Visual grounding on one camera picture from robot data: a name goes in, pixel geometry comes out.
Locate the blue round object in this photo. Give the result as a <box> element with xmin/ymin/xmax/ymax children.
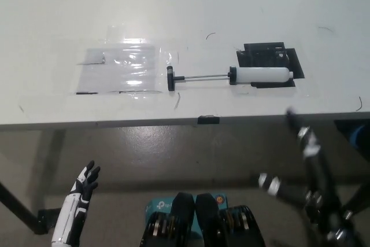
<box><xmin>350</xmin><ymin>124</ymin><xmax>370</xmax><ymax>149</ymax></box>

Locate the teal router box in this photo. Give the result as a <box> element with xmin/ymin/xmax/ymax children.
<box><xmin>144</xmin><ymin>193</ymin><xmax>229</xmax><ymax>233</ymax></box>

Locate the black tape patch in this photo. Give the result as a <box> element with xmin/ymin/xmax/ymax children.
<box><xmin>235</xmin><ymin>41</ymin><xmax>306</xmax><ymax>88</ymax></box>

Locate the clear plastic film sheet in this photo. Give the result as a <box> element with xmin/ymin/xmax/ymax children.
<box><xmin>69</xmin><ymin>37</ymin><xmax>180</xmax><ymax>96</ymax></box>

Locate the small white air pump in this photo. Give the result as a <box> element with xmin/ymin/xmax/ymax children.
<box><xmin>166</xmin><ymin>65</ymin><xmax>294</xmax><ymax>91</ymax></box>

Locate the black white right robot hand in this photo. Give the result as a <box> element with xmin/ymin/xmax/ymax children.
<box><xmin>258</xmin><ymin>107</ymin><xmax>359</xmax><ymax>244</ymax></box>

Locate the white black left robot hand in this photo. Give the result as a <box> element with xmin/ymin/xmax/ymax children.
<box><xmin>51</xmin><ymin>160</ymin><xmax>101</xmax><ymax>247</ymax></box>

